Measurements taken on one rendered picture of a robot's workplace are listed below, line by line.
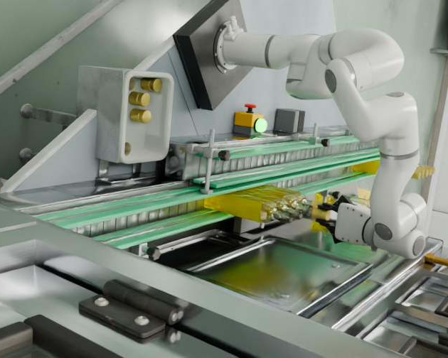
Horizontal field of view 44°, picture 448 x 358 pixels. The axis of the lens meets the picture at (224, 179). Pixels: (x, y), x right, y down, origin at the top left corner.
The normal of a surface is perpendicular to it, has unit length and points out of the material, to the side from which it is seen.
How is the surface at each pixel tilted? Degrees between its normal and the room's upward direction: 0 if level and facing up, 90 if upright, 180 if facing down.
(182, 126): 0
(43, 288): 90
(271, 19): 0
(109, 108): 90
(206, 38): 1
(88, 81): 90
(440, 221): 90
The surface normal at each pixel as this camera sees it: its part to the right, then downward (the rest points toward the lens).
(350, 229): -0.78, 0.05
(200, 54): 0.81, 0.21
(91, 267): -0.58, 0.11
